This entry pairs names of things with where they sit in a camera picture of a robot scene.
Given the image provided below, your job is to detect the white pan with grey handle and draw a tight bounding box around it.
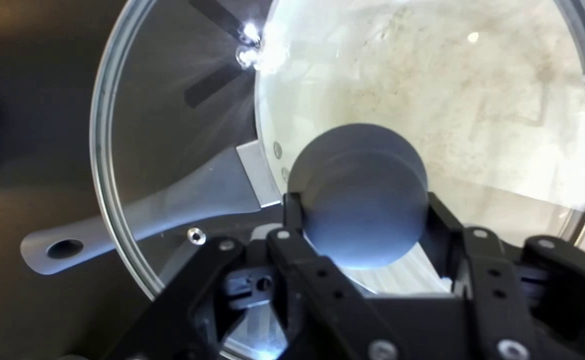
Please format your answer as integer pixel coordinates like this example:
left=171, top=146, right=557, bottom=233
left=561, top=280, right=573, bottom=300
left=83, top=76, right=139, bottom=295
left=22, top=0, right=585, bottom=360

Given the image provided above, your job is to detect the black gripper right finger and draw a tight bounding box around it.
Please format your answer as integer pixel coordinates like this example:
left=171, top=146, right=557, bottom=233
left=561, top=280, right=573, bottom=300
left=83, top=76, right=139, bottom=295
left=419, top=199, right=585, bottom=360

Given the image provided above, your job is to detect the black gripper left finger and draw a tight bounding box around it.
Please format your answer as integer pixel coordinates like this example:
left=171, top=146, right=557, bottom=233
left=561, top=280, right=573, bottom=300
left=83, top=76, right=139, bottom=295
left=103, top=194, right=385, bottom=360

